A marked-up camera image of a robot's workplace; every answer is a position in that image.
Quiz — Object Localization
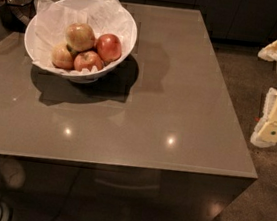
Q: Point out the yellow-red top apple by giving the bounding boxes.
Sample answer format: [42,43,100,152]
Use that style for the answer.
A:
[65,23,96,52]

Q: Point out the red right apple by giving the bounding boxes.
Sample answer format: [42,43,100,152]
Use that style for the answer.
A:
[96,33,122,63]

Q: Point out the red apple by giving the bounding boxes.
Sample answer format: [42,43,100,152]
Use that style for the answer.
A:
[74,50,104,71]
[96,33,122,63]

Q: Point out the red front apple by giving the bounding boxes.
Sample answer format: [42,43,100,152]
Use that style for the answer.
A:
[74,50,104,71]

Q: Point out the yellow left apple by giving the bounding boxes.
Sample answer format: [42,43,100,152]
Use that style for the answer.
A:
[51,43,76,70]

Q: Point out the white bowl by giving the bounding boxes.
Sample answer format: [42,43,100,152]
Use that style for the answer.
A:
[24,0,137,83]

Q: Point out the white paper liner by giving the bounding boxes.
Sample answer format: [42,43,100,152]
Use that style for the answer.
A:
[24,0,138,81]

